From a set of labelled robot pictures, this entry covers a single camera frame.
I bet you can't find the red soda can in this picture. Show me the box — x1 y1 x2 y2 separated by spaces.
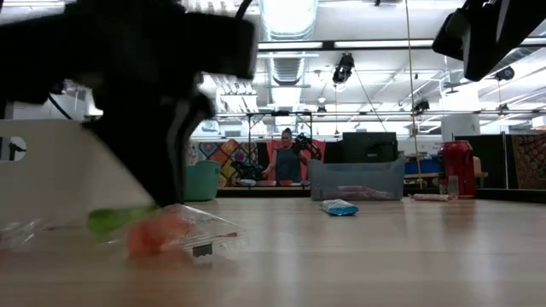
438 140 478 198

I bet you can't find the silver ventilation duct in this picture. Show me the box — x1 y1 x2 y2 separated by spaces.
258 0 320 136

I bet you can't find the teal plastic bin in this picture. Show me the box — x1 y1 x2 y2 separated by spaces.
183 159 222 202

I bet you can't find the colourful patchwork quilt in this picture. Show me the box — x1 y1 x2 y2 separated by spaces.
186 138 259 188

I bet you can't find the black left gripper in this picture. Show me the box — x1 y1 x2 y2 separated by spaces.
63 0 259 208

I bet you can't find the person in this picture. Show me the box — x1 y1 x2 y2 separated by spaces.
262 126 311 182

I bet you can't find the orange gummy candy packet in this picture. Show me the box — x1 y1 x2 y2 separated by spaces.
125 204 251 260

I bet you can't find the brown patterned tapestry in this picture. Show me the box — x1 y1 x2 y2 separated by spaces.
509 133 546 191

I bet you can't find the white plastic bin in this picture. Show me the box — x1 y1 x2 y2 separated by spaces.
0 119 155 225

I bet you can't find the black backdrop stand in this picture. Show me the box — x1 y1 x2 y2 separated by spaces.
215 108 546 188

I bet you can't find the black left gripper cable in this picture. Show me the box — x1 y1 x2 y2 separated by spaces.
235 0 255 19

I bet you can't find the white cylindrical column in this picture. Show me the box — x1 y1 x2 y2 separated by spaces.
440 113 482 142

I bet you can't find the grey translucent plastic bin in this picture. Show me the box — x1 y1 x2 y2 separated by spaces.
307 156 406 201

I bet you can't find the green gummy candy packet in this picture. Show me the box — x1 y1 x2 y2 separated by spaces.
87 205 160 238

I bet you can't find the black overhead truss beam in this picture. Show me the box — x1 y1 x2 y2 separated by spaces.
255 37 546 53

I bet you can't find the black articulated device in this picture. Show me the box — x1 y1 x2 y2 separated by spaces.
292 132 323 161

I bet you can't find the black partition panel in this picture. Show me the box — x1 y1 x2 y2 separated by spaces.
454 134 509 191

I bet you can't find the Smarties candy roll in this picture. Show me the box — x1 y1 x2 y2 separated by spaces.
409 193 458 203

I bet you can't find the red hanging cloth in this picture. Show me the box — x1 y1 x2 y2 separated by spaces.
266 139 328 182

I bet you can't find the thin beige hanging cord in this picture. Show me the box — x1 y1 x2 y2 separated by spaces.
404 0 424 188

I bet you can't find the Hershey's cookies creme bar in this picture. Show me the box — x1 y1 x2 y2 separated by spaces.
319 198 360 217

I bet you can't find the blue storage crate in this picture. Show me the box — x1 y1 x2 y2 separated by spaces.
404 155 441 176

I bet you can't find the black computer monitor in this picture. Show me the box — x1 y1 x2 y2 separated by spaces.
342 131 398 164

